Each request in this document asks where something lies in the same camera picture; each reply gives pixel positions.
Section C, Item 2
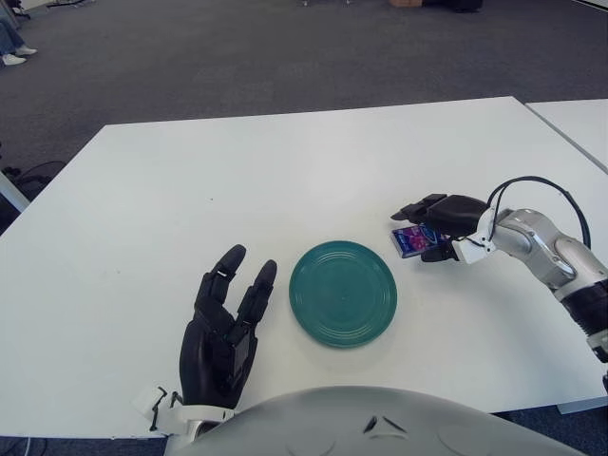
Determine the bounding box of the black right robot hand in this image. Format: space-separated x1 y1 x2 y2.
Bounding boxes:
390 193 489 262

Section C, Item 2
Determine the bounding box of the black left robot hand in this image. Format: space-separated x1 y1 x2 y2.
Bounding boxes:
179 244 279 409

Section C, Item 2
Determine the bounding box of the purple blue gum pack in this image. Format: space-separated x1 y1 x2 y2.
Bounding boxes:
390 224 438 259

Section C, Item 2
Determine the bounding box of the green round plate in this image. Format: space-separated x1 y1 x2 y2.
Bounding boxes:
288 240 399 352

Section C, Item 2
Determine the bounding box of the grey robot torso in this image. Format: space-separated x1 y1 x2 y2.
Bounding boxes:
170 385 579 456

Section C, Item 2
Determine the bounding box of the white rectangular table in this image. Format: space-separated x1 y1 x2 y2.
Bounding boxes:
524 98 608 173
0 95 608 439

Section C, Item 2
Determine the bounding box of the black cabinet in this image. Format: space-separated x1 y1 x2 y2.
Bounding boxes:
422 0 485 14

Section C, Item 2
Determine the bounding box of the white table leg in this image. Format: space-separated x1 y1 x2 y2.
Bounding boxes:
0 169 30 214

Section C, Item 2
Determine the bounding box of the seated person in jeans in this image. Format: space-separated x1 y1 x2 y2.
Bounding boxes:
0 9 38 67

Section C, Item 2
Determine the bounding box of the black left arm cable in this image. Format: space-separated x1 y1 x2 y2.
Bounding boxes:
149 387 184 433

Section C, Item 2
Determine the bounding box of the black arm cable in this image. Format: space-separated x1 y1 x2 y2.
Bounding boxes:
149 387 184 433
488 176 593 248

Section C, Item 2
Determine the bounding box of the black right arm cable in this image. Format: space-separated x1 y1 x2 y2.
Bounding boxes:
488 176 593 248

